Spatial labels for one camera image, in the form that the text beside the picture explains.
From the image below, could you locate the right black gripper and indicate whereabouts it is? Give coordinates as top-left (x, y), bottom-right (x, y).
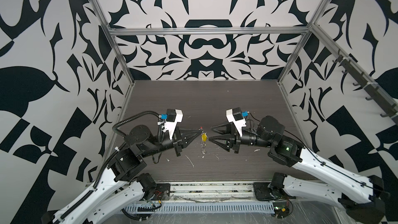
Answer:
top-left (213, 119), bottom-right (276, 153)

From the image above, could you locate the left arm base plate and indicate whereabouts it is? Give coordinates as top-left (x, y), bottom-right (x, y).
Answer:
top-left (150, 183), bottom-right (171, 201)

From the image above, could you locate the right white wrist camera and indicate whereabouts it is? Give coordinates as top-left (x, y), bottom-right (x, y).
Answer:
top-left (226, 107), bottom-right (248, 137)

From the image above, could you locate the white slotted cable duct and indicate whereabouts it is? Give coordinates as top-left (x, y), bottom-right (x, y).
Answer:
top-left (125, 202), bottom-right (275, 214)

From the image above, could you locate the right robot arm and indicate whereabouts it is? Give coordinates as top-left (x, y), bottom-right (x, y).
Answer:
top-left (209, 115), bottom-right (386, 224)

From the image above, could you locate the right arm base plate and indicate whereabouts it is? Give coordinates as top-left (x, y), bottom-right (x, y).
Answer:
top-left (253, 182), bottom-right (296, 201)

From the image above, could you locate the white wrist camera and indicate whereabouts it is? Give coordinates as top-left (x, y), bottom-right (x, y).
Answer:
top-left (158, 109), bottom-right (183, 141)
top-left (226, 107), bottom-right (248, 137)

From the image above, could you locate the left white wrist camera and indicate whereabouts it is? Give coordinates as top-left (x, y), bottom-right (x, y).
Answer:
top-left (158, 109), bottom-right (183, 141)

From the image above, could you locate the small circuit board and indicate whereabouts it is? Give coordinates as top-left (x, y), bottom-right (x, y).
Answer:
top-left (273, 200), bottom-right (294, 219)

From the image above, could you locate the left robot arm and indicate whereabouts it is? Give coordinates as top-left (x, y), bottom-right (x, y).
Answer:
top-left (41, 125), bottom-right (202, 224)

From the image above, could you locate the black wall hook rail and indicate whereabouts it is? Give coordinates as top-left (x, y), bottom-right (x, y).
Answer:
top-left (332, 49), bottom-right (398, 125)

